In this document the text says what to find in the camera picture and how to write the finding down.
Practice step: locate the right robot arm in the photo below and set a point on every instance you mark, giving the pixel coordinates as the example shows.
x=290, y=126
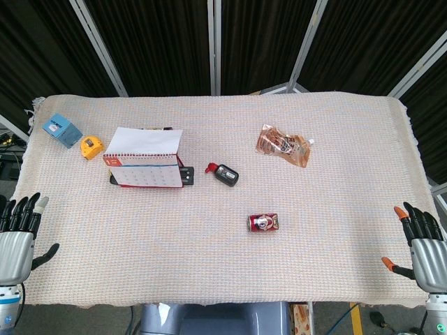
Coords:
x=437, y=314

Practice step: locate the red desk calendar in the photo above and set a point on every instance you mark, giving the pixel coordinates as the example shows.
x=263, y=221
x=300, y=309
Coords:
x=146, y=164

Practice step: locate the copper spout pouch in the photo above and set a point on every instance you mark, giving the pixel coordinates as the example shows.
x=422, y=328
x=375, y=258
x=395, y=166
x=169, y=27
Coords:
x=284, y=144

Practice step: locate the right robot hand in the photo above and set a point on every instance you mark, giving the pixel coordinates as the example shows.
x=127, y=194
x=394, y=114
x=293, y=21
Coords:
x=427, y=256

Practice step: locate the beige woven tablecloth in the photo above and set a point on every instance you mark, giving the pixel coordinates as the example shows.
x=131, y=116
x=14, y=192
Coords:
x=223, y=251

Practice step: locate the yellow tape measure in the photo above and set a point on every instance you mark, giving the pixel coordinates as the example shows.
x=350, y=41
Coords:
x=91, y=146

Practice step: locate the black ink bottle red cap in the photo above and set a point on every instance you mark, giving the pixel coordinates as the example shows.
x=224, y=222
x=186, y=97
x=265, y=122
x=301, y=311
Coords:
x=225, y=174

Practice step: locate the grey robot torso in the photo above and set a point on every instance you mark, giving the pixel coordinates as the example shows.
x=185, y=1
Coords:
x=216, y=319

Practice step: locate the red cartoon drink can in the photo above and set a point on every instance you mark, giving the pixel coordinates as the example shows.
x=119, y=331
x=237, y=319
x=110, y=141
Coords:
x=263, y=222

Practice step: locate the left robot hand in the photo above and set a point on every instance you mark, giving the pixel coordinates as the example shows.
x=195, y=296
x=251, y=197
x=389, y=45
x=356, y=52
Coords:
x=14, y=244

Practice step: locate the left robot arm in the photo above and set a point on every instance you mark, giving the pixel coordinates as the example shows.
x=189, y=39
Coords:
x=8, y=307

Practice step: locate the blue cardboard box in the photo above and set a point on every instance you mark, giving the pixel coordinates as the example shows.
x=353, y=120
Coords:
x=61, y=129

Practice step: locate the orange printed cardboard box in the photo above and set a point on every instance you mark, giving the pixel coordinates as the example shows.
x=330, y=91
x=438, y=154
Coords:
x=301, y=319

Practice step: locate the black folding screen white frame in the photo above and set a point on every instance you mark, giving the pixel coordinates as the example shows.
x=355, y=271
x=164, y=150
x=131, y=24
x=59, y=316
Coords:
x=167, y=42

